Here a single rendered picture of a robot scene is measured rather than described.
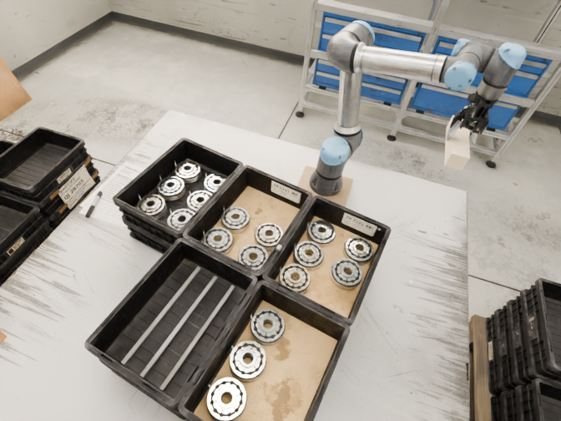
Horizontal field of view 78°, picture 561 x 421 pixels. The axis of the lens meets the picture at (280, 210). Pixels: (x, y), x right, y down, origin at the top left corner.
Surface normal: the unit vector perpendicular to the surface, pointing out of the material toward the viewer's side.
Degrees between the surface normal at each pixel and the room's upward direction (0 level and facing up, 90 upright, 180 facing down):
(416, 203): 0
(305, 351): 0
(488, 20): 90
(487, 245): 0
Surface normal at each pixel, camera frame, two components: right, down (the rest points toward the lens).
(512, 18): -0.32, 0.72
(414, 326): 0.07, -0.63
